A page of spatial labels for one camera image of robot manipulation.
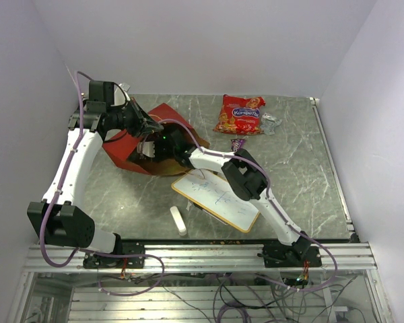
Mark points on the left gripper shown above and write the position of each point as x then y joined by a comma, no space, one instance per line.
144,126

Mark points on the red paper bag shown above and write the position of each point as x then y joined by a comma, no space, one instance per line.
177,134

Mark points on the purple candy packet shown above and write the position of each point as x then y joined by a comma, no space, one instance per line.
237,144

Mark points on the red candy snack bag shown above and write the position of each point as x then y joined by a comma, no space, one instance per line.
240,116

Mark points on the silver foil snack packet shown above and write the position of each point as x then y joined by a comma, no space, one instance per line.
269,123

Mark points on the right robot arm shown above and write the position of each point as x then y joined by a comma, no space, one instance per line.
248,181

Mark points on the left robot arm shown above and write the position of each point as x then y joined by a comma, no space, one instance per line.
58,218

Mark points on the white marker eraser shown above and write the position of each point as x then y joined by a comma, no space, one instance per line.
179,222

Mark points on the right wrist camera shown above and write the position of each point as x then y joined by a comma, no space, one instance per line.
146,149

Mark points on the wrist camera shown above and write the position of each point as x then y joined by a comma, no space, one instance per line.
121,94
146,149

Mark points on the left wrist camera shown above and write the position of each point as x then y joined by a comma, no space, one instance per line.
121,94

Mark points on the small whiteboard orange frame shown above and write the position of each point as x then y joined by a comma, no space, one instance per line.
213,194

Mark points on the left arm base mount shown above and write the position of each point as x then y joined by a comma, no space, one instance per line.
129,255

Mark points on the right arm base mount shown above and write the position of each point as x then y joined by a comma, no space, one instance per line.
277,255

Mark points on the aluminium rail frame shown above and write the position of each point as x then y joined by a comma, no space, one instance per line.
204,282

